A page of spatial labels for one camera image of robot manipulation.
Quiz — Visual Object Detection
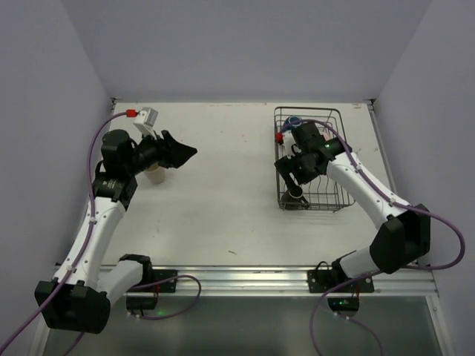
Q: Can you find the dark brown mug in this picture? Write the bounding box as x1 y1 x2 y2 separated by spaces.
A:
281 186 309 211

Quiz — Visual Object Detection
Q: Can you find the beige cup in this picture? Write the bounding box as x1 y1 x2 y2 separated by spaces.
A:
144 166 166 185

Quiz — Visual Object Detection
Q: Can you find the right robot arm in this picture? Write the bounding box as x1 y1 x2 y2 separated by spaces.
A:
275 116 430 289

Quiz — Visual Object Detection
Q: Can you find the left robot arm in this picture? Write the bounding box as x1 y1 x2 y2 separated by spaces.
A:
34 129 197 334

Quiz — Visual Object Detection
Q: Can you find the blue mug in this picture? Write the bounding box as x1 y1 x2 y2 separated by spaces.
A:
282 116 302 131

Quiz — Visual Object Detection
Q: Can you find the dark wire dish rack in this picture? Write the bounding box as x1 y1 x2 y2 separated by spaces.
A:
274 106 355 212

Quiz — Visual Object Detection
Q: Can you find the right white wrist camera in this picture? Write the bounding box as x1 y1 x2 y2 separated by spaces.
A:
275 129 295 148

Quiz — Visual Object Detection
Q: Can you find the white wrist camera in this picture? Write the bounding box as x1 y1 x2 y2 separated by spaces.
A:
275 129 295 148
133 108 158 138

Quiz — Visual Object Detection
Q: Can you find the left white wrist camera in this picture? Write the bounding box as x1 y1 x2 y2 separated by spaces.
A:
133 108 158 138

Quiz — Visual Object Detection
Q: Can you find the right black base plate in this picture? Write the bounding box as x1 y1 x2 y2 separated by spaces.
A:
307 261 375 293

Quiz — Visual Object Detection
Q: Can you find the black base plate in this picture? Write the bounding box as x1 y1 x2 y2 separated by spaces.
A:
307 261 375 293
128 269 177 294

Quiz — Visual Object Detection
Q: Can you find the aluminium mounting rail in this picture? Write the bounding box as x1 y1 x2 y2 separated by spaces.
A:
99 265 439 297

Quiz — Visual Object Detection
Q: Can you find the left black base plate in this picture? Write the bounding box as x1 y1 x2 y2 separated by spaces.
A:
128 269 177 294

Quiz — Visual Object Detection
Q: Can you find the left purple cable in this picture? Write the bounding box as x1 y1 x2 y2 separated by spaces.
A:
0 109 203 356

